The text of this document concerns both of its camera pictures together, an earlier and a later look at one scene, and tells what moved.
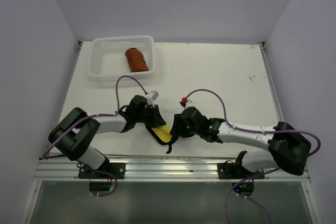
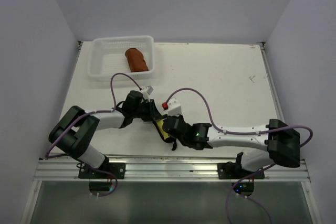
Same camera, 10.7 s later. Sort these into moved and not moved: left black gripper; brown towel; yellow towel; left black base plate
Moved: left black gripper
Not moved: brown towel; yellow towel; left black base plate
